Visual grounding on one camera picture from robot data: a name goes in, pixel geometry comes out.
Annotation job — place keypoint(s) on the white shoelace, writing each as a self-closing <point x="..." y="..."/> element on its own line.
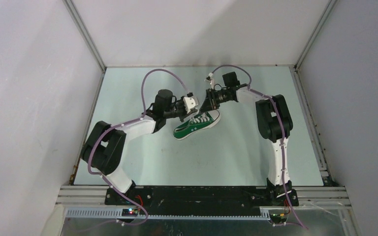
<point x="201" y="118"/>

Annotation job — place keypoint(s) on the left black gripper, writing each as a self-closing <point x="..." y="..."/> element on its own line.
<point x="185" y="114"/>

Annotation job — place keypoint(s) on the grey slotted cable duct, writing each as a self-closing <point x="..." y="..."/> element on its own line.
<point x="116" y="213"/>

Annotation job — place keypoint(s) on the controller board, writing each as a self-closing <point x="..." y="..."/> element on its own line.
<point x="130" y="212"/>
<point x="279" y="218"/>

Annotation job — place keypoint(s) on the green canvas sneaker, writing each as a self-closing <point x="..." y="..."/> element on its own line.
<point x="184" y="130"/>

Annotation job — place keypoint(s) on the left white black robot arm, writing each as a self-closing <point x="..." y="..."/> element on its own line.
<point x="105" y="145"/>

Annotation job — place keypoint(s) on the left controller board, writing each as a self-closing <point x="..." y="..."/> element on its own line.
<point x="130" y="212"/>

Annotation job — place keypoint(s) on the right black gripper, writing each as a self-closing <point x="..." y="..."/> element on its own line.
<point x="210" y="103"/>

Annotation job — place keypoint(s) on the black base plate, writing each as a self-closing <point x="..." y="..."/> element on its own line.
<point x="197" y="200"/>

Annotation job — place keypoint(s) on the right controller board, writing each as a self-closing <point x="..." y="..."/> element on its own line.
<point x="279" y="218"/>

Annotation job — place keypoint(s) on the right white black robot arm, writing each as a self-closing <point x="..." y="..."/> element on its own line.
<point x="274" y="123"/>

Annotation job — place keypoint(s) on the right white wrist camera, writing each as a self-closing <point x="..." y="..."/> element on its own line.
<point x="210" y="80"/>

